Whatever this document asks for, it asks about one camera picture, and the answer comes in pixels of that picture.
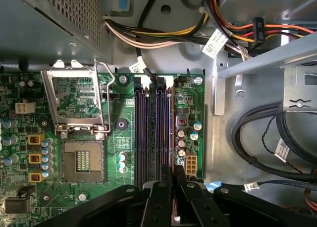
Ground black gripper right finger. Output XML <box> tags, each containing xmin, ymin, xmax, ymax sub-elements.
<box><xmin>174</xmin><ymin>166</ymin><xmax>317</xmax><ymax>227</ymax></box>

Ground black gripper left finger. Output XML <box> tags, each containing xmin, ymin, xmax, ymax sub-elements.
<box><xmin>37</xmin><ymin>164</ymin><xmax>173</xmax><ymax>227</ymax></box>

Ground RAM slot with black clips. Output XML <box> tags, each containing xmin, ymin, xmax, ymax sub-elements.
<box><xmin>156</xmin><ymin>77</ymin><xmax>165</xmax><ymax>182</ymax></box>
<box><xmin>134</xmin><ymin>77</ymin><xmax>144</xmax><ymax>185</ymax></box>

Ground RAM slot with white clips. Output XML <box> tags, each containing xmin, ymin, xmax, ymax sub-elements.
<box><xmin>142</xmin><ymin>77</ymin><xmax>152</xmax><ymax>185</ymax></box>
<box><xmin>164</xmin><ymin>77</ymin><xmax>175</xmax><ymax>168</ymax></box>

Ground green motherboard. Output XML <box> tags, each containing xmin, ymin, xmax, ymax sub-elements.
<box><xmin>0</xmin><ymin>72</ymin><xmax>207</xmax><ymax>227</ymax></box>

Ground CPU socket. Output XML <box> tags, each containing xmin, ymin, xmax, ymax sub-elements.
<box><xmin>60</xmin><ymin>138</ymin><xmax>105</xmax><ymax>183</ymax></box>

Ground black PC case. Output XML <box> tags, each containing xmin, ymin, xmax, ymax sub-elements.
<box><xmin>0</xmin><ymin>0</ymin><xmax>317</xmax><ymax>227</ymax></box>

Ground metal socket cover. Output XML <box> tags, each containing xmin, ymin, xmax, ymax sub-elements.
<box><xmin>40</xmin><ymin>59</ymin><xmax>111</xmax><ymax>135</ymax></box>

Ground grey metal drive cage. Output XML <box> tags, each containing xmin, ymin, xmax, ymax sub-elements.
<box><xmin>217</xmin><ymin>0</ymin><xmax>317</xmax><ymax>114</ymax></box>

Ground grey power supply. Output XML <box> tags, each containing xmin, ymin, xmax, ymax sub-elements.
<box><xmin>0</xmin><ymin>0</ymin><xmax>113</xmax><ymax>65</ymax></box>

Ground wire with white connector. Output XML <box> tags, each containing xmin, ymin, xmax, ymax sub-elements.
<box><xmin>212</xmin><ymin>179</ymin><xmax>317</xmax><ymax>191</ymax></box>

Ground thick black cable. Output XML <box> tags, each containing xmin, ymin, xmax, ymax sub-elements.
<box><xmin>276</xmin><ymin>105</ymin><xmax>317</xmax><ymax>163</ymax></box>
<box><xmin>231</xmin><ymin>102</ymin><xmax>317</xmax><ymax>184</ymax></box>

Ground twisted thin wire with tag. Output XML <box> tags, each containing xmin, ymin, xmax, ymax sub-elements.
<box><xmin>261</xmin><ymin>110</ymin><xmax>317</xmax><ymax>174</ymax></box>

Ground wire locking lever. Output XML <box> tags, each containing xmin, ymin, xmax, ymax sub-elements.
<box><xmin>94</xmin><ymin>59</ymin><xmax>116</xmax><ymax>135</ymax></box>

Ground orange red yellow wire bundle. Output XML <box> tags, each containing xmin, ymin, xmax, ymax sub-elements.
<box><xmin>304</xmin><ymin>189</ymin><xmax>317</xmax><ymax>209</ymax></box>

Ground thin black cable white tag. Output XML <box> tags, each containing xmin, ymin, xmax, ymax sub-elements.
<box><xmin>128</xmin><ymin>0</ymin><xmax>164</xmax><ymax>83</ymax></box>

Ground black cable with barcode tag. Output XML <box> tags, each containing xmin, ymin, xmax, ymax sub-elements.
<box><xmin>202</xmin><ymin>28</ymin><xmax>248</xmax><ymax>61</ymax></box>

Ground power supply wire bundle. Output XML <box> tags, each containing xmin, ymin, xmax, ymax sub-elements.
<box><xmin>103</xmin><ymin>12</ymin><xmax>211</xmax><ymax>50</ymax></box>

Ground orange wires with black plug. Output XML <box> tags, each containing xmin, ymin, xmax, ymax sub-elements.
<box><xmin>207</xmin><ymin>0</ymin><xmax>317</xmax><ymax>44</ymax></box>

